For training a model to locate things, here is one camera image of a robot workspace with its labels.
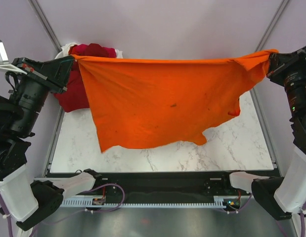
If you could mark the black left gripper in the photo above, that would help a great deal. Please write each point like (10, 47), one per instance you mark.
(56, 73)

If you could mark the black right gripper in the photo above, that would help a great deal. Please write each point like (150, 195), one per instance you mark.
(283, 63)

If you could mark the orange t shirt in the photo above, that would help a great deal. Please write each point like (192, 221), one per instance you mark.
(143, 104)

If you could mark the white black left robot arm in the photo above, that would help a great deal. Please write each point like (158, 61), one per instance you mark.
(29, 203)

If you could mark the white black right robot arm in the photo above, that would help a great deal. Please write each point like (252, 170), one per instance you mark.
(284, 196)

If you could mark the white patterned shirt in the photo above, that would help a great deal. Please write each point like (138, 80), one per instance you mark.
(65, 50)

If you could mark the white plastic laundry basket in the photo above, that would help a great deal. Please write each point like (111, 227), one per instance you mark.
(119, 53)

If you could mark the dark red t shirt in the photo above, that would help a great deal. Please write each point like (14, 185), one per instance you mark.
(75, 97)

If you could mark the pink shirt in basket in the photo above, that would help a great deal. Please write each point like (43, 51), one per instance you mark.
(93, 49)

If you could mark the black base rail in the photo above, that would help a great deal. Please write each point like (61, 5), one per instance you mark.
(161, 187)

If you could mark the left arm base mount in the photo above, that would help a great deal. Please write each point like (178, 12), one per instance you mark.
(110, 191)

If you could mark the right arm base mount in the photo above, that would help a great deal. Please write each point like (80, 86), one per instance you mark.
(221, 186)

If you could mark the white slotted cable duct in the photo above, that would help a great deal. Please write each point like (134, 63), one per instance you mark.
(90, 202)

